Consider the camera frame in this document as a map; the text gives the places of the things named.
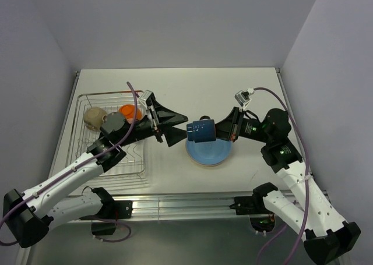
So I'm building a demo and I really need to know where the beige yellow plate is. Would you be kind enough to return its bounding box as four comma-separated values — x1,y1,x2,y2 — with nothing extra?
192,160,225,168

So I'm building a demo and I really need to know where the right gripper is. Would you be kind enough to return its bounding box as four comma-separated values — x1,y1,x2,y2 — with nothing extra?
203,106,272,143

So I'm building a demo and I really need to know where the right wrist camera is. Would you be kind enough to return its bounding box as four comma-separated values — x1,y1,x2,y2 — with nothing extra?
234,88,255,109

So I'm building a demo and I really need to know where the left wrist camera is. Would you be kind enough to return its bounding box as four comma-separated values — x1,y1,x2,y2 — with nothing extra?
139,90,154,107

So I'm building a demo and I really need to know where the aluminium frame rail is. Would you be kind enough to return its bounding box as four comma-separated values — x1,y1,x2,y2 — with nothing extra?
17,189,336,225

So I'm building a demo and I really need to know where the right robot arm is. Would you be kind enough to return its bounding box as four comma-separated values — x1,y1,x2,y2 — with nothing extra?
215,107,361,264

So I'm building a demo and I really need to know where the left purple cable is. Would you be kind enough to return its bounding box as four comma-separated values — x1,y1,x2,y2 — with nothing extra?
0,81,146,246

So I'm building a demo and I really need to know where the beige bowl white inside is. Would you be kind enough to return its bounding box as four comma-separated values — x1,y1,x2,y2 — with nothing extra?
83,107,107,131

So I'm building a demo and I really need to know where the orange bowl white inside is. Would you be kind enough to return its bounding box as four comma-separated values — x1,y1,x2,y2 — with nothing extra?
118,104,142,120

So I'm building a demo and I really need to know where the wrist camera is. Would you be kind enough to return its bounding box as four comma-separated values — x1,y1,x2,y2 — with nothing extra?
234,88,255,109
139,90,154,107

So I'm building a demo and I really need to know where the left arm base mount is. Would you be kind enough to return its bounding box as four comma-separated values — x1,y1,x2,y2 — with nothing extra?
91,200,133,236

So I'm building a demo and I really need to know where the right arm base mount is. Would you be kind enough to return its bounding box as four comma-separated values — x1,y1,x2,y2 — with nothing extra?
229,195,275,234

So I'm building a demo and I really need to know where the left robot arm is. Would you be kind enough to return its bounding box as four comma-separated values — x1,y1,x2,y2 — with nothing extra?
1,97,188,248

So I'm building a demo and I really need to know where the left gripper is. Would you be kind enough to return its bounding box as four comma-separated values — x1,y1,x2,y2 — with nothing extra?
117,97,191,147

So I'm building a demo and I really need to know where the wire dish rack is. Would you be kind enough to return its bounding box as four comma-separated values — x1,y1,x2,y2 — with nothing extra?
66,91,145,176

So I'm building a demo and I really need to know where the dark blue mug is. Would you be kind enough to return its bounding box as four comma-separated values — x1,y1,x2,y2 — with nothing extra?
186,116,216,143

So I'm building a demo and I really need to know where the blue plate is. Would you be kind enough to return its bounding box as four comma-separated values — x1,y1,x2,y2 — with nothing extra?
186,139,233,164

